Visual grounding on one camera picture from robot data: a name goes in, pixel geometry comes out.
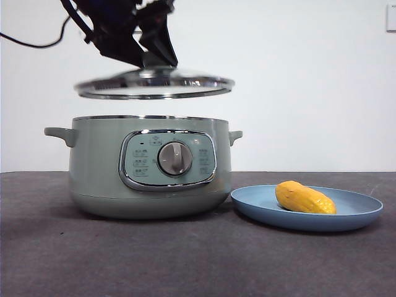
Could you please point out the pale green electric steamer pot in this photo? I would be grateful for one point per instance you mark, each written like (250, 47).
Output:
(99, 161)

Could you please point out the white wall switch plate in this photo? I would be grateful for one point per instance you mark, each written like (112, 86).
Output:
(391, 18)

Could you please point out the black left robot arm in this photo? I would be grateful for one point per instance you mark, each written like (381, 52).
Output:
(108, 15)

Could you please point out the blue round plate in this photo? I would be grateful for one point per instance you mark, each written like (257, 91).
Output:
(256, 204)

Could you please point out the glass lid with green knob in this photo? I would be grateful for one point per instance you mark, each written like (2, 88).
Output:
(154, 81)

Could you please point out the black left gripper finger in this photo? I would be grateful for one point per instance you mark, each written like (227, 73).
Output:
(119, 46)
(162, 43)

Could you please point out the yellow corn cob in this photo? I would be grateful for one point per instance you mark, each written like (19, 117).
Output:
(301, 198)

